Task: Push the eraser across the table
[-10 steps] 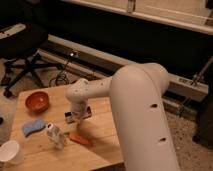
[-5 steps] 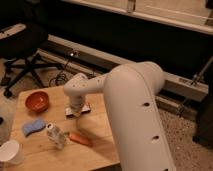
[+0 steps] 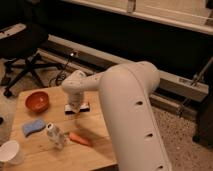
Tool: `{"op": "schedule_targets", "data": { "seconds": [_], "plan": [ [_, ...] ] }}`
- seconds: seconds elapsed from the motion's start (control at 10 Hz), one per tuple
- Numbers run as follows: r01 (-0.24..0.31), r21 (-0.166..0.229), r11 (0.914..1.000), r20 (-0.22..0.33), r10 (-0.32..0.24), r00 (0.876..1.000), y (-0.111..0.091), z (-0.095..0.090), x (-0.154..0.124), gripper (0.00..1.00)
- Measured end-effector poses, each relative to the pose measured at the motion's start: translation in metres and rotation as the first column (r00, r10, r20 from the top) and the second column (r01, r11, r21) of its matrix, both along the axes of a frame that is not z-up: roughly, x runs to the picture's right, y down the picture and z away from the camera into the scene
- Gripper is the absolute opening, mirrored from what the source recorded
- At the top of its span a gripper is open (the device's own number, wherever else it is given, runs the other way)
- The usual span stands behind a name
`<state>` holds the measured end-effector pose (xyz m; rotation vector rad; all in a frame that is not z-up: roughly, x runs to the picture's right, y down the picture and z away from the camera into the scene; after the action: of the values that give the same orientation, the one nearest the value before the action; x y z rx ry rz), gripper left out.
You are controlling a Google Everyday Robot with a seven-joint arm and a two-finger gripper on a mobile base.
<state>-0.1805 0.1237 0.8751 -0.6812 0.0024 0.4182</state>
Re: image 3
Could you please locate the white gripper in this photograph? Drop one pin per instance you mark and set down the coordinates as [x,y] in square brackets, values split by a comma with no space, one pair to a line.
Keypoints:
[75,101]

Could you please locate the black whiteboard eraser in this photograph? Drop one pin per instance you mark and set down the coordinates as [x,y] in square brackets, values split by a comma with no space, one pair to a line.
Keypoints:
[71,109]

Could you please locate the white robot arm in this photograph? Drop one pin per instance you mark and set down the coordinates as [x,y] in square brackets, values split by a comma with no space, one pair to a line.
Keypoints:
[124,92]

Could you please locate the wooden table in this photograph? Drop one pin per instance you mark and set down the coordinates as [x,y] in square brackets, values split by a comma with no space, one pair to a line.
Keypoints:
[39,152]

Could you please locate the red bowl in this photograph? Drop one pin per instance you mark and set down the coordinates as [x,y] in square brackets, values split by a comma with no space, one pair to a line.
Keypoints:
[37,102]

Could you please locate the orange toy carrot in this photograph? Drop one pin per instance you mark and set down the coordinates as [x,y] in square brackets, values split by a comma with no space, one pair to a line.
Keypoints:
[78,139]

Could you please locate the clear plastic bottle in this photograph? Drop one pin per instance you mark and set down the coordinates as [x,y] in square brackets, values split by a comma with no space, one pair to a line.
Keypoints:
[56,136]

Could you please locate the blue sponge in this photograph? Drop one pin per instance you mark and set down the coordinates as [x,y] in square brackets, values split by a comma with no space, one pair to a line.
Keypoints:
[32,127]

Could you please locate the black office chair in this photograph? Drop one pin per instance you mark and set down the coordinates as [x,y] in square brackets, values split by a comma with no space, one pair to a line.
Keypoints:
[20,37]

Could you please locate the white paper cup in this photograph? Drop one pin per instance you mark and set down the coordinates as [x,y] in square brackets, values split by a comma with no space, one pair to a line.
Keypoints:
[11,152]

